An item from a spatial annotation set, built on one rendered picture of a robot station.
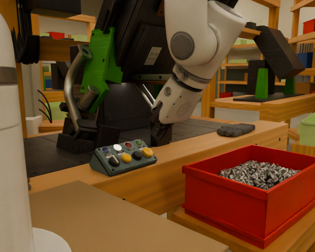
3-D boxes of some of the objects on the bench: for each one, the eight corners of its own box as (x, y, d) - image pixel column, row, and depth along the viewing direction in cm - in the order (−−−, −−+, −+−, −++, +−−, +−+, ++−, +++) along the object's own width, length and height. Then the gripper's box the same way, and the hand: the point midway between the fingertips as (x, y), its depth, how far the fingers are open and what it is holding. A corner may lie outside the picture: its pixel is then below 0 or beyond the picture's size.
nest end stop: (89, 142, 91) (97, 132, 88) (72, 141, 86) (80, 130, 84) (88, 139, 91) (96, 129, 89) (71, 138, 87) (79, 127, 84)
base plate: (240, 129, 133) (240, 124, 132) (-51, 206, 56) (-52, 196, 56) (171, 119, 162) (171, 115, 162) (-81, 160, 86) (-82, 154, 85)
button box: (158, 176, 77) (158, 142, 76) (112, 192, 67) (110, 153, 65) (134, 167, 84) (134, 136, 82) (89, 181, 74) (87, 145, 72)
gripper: (200, 66, 70) (167, 123, 80) (155, 65, 59) (124, 130, 69) (221, 85, 66) (184, 142, 76) (178, 88, 56) (142, 153, 66)
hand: (159, 131), depth 72 cm, fingers closed
